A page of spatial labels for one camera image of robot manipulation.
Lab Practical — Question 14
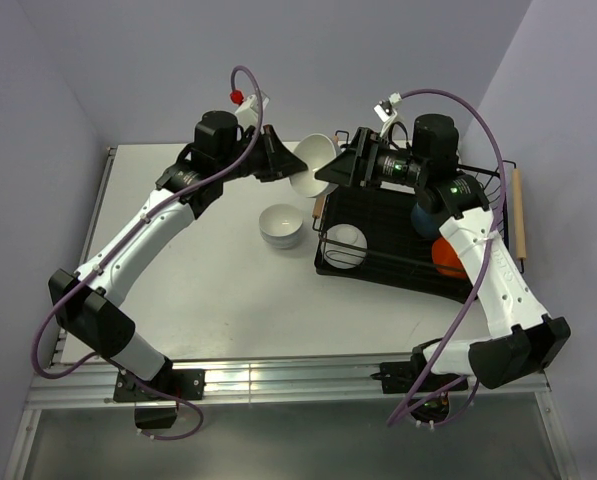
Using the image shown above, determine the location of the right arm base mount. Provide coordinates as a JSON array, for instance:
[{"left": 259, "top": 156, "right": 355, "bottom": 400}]
[{"left": 371, "top": 361, "right": 459, "bottom": 423}]

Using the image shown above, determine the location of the blue ceramic bowl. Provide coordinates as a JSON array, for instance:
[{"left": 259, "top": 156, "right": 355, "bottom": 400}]
[{"left": 410, "top": 203, "right": 441, "bottom": 241}]

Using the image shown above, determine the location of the single white bowl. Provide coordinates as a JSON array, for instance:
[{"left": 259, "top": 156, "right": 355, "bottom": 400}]
[{"left": 323, "top": 224, "right": 368, "bottom": 270}]

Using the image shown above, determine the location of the orange bowl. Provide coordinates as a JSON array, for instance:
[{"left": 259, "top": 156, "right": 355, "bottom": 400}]
[{"left": 431, "top": 237, "right": 468, "bottom": 280}]

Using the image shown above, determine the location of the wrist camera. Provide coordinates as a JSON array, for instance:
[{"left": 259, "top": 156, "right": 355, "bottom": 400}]
[
  {"left": 230, "top": 90, "right": 270, "bottom": 130},
  {"left": 374, "top": 92, "right": 402, "bottom": 139}
]

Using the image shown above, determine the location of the black wire dish rack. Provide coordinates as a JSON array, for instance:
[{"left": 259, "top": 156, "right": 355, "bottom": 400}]
[{"left": 315, "top": 133, "right": 501, "bottom": 303}]

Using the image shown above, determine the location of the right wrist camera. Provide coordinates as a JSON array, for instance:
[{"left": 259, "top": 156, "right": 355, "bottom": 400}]
[{"left": 374, "top": 92, "right": 402, "bottom": 139}]

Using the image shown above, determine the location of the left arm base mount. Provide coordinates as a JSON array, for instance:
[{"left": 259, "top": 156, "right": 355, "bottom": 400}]
[{"left": 112, "top": 368, "right": 205, "bottom": 431}]

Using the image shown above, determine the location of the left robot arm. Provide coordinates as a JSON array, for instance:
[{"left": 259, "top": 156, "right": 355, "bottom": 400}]
[{"left": 49, "top": 111, "right": 308, "bottom": 399}]

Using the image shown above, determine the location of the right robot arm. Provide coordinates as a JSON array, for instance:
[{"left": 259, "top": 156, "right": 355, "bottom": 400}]
[{"left": 315, "top": 114, "right": 571, "bottom": 390}]

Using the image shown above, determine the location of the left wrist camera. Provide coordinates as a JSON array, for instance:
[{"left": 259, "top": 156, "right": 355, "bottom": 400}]
[{"left": 230, "top": 90, "right": 270, "bottom": 130}]

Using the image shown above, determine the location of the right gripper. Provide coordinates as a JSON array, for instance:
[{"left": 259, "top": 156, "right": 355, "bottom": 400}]
[{"left": 314, "top": 127, "right": 428, "bottom": 192}]

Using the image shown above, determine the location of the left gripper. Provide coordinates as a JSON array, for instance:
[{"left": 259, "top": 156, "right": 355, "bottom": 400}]
[{"left": 218, "top": 125, "right": 308, "bottom": 183}]

